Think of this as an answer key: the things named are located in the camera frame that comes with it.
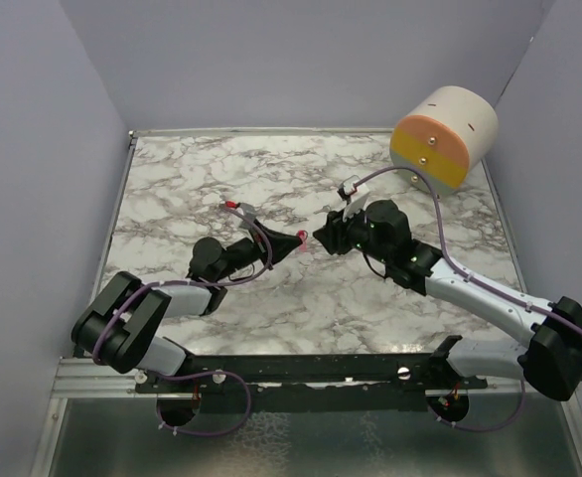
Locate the cylindrical pastel drawer box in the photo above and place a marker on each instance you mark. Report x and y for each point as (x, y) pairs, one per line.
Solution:
(443, 138)

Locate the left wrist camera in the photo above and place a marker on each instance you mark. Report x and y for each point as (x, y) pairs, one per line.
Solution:
(246, 216)

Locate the aluminium table frame rail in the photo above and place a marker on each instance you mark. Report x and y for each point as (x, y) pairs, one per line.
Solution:
(56, 408)

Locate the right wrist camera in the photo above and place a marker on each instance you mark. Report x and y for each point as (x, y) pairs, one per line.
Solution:
(355, 194)

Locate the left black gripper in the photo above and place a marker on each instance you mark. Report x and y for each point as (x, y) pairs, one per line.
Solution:
(281, 244)

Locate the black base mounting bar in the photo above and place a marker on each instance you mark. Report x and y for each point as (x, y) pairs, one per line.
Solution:
(310, 383)

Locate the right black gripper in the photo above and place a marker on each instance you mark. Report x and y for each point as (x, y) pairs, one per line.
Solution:
(332, 236)

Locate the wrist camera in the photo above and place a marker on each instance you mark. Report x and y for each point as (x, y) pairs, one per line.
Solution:
(246, 216)
(355, 194)

